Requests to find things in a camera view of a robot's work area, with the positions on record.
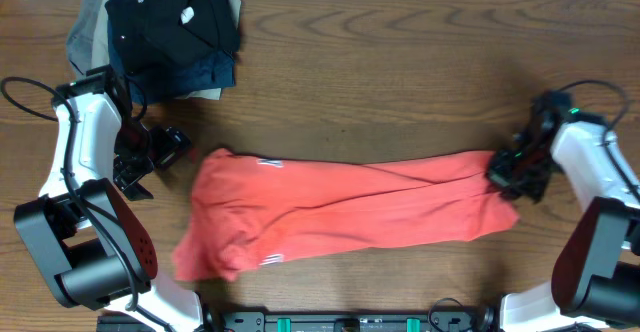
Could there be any grey folded garment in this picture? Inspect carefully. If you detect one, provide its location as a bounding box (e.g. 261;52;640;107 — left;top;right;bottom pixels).
65;0;102;79

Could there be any beige folded garment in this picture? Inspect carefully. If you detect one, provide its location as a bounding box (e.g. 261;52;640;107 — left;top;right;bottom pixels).
90;0;243;102

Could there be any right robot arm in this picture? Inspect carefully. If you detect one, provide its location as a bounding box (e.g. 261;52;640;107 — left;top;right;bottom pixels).
486;91;639;331

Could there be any red t-shirt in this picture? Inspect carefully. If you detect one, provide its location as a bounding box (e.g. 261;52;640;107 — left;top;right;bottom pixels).
172;149;518;282

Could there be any navy blue folded garment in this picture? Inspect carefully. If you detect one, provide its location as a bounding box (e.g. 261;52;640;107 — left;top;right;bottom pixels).
106;0;237;107

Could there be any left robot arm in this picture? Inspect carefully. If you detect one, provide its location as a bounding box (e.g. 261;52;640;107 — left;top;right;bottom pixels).
14;65;215;331

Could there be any black folded shirt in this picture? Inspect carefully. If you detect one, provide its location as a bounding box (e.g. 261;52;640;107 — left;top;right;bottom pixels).
106;0;240;75

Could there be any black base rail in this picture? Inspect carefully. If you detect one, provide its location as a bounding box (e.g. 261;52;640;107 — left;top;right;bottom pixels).
96;310;501;332

